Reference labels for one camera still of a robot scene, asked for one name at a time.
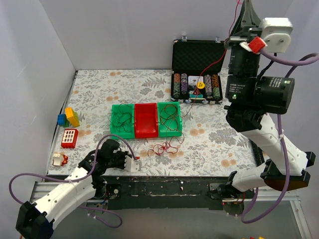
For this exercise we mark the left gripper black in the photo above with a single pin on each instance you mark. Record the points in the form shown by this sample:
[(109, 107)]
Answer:
[(112, 156)]

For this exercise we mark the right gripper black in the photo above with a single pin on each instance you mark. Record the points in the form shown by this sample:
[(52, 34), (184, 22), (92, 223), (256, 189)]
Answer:
[(241, 39)]

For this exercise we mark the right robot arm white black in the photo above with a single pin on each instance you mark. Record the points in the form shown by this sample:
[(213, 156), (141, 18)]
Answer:
[(254, 97)]

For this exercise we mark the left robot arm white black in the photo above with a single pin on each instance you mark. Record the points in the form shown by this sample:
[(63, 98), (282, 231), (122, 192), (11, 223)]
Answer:
[(38, 220)]

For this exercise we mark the red white toy block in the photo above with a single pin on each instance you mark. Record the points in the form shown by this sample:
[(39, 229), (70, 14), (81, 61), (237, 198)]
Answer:
[(69, 138)]

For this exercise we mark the left green bin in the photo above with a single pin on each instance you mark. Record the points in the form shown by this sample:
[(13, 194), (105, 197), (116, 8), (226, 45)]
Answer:
[(122, 121)]

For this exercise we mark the green bin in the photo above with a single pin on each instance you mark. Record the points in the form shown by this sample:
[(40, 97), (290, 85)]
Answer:
[(122, 121), (169, 119)]

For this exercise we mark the small red white toy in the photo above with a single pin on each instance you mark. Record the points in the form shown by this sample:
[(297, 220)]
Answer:
[(59, 159)]

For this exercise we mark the red bin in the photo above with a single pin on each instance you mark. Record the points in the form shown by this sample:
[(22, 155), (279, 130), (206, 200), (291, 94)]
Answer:
[(146, 120)]

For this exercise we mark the stacked toy bricks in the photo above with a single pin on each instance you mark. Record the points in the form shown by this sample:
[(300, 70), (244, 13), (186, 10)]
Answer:
[(69, 118)]

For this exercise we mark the black poker chip case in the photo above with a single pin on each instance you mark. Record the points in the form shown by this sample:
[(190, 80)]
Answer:
[(196, 68)]

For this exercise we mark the right green bin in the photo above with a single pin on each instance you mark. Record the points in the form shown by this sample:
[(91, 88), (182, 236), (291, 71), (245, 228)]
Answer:
[(169, 119)]

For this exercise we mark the black microphone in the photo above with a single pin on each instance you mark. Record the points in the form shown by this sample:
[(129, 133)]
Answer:
[(258, 154)]

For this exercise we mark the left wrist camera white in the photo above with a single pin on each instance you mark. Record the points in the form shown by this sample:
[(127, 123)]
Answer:
[(132, 165)]

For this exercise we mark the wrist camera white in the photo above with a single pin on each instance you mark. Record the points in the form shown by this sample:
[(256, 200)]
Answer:
[(275, 36), (132, 165)]

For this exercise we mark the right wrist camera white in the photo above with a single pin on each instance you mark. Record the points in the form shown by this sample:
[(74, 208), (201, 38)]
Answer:
[(275, 36)]

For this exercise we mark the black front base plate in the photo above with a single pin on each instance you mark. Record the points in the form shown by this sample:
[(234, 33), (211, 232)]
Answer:
[(159, 192)]

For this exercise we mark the aluminium frame rail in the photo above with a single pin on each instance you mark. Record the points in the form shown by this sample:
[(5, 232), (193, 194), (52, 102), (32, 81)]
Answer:
[(41, 189)]

